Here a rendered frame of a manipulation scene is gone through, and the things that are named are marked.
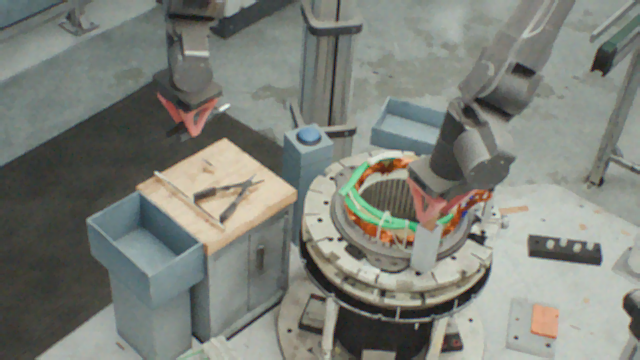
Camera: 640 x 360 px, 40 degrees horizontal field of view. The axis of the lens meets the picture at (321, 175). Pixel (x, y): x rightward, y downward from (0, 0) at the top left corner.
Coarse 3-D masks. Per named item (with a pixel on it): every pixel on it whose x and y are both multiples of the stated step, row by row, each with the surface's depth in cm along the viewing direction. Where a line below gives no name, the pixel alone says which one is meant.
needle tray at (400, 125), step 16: (384, 112) 175; (400, 112) 177; (416, 112) 176; (432, 112) 175; (384, 128) 175; (400, 128) 175; (416, 128) 176; (432, 128) 176; (384, 144) 170; (400, 144) 169; (416, 144) 168; (432, 144) 166
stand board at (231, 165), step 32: (192, 160) 158; (224, 160) 159; (160, 192) 151; (192, 192) 152; (224, 192) 152; (256, 192) 153; (288, 192) 154; (192, 224) 146; (224, 224) 147; (256, 224) 150
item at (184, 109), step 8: (160, 88) 140; (168, 96) 139; (176, 104) 139; (184, 104) 139; (208, 104) 141; (184, 112) 138; (192, 112) 139; (200, 112) 144; (208, 112) 143; (184, 120) 141; (192, 120) 141; (200, 120) 144; (192, 128) 143; (200, 128) 145; (192, 136) 145
